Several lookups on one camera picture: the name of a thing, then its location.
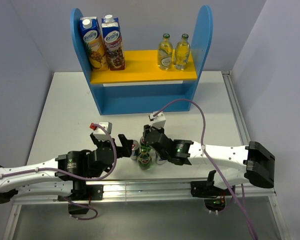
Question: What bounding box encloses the energy drink can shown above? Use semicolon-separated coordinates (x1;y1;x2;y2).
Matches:
130;140;140;161
155;151;167;165

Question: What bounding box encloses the green glass bottle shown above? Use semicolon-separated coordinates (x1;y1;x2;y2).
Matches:
137;146;153;170
139;136;153;153

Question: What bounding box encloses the green glass bottle front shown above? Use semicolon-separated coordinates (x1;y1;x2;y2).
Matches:
137;146;153;170

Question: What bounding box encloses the clear glass bottle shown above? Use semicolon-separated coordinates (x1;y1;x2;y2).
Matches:
157;33;173;70
173;33;191;70

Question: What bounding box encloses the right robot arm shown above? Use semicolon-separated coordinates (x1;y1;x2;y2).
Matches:
143;125;275;198

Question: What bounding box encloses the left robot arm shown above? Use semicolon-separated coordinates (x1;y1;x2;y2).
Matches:
0;133;133;204

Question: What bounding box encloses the blue and yellow wooden shelf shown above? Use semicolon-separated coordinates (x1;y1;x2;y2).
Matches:
70;5;213;115

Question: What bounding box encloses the grape juice carton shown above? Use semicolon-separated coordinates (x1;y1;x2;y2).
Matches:
101;14;126;71

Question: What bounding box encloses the pineapple juice carton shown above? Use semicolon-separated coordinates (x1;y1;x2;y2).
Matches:
79;16;109;71

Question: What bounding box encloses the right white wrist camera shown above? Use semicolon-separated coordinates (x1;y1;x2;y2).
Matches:
148;112;166;131

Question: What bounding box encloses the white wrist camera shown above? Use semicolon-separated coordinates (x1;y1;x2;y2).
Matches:
148;112;166;131
89;121;113;141

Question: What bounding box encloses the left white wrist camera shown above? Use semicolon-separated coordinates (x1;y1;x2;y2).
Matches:
89;121;113;141

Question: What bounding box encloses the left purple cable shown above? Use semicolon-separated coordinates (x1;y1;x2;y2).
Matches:
0;123;118;221

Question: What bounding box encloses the purple cable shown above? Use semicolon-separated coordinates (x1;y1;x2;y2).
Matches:
152;98;260;240
0;123;118;221

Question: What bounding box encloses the aluminium frame rail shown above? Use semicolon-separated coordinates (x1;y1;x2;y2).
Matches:
3;71;292;240

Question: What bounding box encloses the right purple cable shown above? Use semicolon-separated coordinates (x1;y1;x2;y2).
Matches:
152;98;260;240

